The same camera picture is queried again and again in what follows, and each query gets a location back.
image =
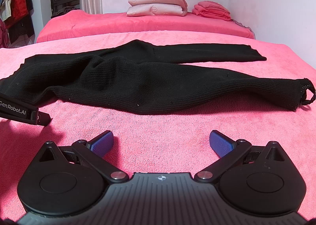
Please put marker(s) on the folded pink blanket stack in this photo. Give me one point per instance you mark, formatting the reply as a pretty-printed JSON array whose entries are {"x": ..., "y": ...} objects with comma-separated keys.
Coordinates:
[{"x": 210, "y": 9}]

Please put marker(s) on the hanging clothes rack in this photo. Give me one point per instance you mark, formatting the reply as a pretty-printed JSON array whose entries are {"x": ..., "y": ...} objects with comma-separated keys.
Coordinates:
[{"x": 16, "y": 22}]

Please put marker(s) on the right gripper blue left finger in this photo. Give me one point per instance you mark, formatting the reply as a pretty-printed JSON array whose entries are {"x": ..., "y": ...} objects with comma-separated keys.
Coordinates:
[{"x": 91, "y": 153}]

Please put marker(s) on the lower pink pillow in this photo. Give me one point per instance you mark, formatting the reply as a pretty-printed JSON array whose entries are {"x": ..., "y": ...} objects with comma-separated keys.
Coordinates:
[{"x": 158, "y": 9}]

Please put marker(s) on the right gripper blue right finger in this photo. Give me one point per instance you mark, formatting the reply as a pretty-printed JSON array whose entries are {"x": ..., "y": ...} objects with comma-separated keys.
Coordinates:
[{"x": 231, "y": 153}]

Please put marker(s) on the near pink bed blanket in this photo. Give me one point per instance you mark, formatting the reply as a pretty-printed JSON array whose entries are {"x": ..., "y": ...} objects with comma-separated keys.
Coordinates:
[{"x": 164, "y": 143}]

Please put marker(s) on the black knit pants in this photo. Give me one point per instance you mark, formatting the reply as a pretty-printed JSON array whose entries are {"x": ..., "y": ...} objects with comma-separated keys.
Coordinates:
[{"x": 141, "y": 78}]

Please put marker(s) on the far pink bed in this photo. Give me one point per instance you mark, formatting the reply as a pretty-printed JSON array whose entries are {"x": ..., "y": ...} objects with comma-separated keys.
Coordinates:
[{"x": 77, "y": 23}]

